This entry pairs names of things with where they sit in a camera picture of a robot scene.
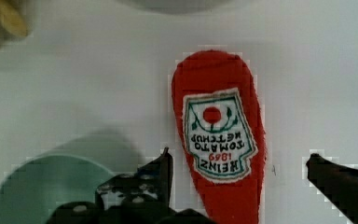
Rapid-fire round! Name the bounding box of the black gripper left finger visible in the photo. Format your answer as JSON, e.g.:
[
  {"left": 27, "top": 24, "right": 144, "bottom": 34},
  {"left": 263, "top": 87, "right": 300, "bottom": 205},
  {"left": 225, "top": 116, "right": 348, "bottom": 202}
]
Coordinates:
[{"left": 94, "top": 147, "right": 173, "bottom": 215}]

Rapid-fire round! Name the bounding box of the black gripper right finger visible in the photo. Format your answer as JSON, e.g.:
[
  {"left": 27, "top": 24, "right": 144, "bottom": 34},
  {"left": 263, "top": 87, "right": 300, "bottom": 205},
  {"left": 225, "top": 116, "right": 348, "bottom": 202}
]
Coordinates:
[{"left": 306, "top": 153, "right": 358, "bottom": 224}]

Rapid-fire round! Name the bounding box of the red plush ketchup bottle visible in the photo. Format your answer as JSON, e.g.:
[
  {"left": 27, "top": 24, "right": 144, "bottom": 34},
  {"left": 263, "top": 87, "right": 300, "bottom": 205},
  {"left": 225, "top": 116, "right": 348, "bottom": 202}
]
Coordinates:
[{"left": 172, "top": 50, "right": 267, "bottom": 224}]

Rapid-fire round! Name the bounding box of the green perforated strainer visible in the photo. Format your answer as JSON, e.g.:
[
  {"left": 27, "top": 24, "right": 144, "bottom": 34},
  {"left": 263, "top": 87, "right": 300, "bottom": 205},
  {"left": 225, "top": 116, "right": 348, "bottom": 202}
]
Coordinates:
[{"left": 0, "top": 156, "right": 112, "bottom": 224}]

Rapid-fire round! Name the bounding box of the lilac round plate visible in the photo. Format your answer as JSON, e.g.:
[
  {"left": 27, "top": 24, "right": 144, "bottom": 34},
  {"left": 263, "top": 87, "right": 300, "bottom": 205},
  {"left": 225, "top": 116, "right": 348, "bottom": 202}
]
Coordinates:
[{"left": 117, "top": 0, "right": 234, "bottom": 15}]

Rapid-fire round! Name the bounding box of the yellow plush toy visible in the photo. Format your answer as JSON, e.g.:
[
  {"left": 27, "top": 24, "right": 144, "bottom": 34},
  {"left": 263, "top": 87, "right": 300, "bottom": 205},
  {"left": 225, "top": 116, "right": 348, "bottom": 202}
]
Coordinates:
[{"left": 0, "top": 0, "right": 28, "bottom": 37}]

